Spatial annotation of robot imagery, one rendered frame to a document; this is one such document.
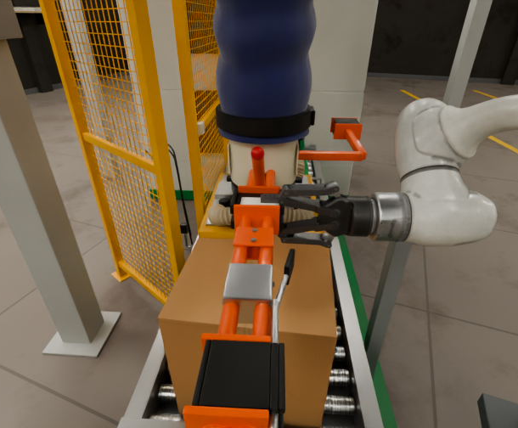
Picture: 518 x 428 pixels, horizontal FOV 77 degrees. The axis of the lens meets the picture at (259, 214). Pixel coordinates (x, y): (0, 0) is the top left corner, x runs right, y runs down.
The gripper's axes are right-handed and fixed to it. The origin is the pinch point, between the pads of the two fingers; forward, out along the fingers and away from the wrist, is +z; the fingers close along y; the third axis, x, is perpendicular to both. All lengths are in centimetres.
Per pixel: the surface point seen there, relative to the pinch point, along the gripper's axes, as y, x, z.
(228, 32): -29.1, 18.6, 6.7
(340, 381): 68, 11, -25
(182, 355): 38.7, -2.7, 18.5
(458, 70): 8, 269, -163
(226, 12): -32.5, 19.9, 7.0
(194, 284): 26.4, 8.6, 17.0
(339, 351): 67, 21, -26
